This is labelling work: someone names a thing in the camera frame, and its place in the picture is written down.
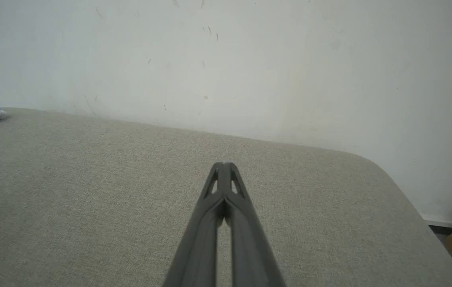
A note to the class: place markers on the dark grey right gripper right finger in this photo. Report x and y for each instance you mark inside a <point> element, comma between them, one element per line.
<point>250,247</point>

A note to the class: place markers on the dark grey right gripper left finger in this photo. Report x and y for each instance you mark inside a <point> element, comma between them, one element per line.
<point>198,247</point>

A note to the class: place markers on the beige fabric sofa cushion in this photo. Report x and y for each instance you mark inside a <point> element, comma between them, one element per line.
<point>130,207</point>

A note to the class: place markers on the white wall baseboard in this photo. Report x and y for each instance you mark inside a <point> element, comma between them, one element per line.
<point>441,220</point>

